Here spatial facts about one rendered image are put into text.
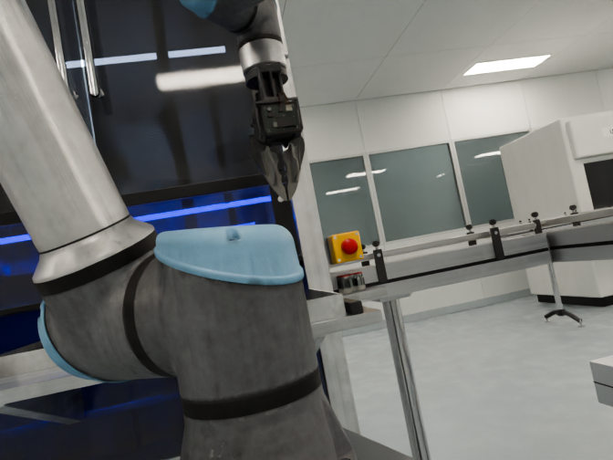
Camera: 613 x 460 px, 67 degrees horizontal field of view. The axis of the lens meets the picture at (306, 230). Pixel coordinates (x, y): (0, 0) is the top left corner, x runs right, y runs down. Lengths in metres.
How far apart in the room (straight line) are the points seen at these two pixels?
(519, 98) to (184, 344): 7.15
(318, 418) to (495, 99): 6.91
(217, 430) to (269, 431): 0.04
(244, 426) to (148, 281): 0.14
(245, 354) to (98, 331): 0.15
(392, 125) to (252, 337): 6.12
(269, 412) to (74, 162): 0.26
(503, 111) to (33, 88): 6.92
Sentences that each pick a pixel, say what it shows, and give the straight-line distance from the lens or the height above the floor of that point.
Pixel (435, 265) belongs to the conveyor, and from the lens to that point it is 1.36.
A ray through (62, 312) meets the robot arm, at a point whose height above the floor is 0.97.
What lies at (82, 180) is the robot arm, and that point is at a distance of 0.45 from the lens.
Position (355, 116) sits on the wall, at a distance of 6.30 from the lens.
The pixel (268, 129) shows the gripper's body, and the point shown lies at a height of 1.19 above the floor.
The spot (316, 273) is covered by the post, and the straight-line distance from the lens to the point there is 1.14.
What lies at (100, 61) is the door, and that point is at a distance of 1.28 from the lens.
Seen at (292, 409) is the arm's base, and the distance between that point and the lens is 0.37.
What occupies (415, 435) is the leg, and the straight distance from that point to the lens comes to 1.44.
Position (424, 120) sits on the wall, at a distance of 6.60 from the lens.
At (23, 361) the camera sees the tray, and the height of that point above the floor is 0.90.
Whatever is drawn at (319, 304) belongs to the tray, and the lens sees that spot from 0.76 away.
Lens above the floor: 0.97
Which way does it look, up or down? 4 degrees up
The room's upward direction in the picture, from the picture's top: 11 degrees counter-clockwise
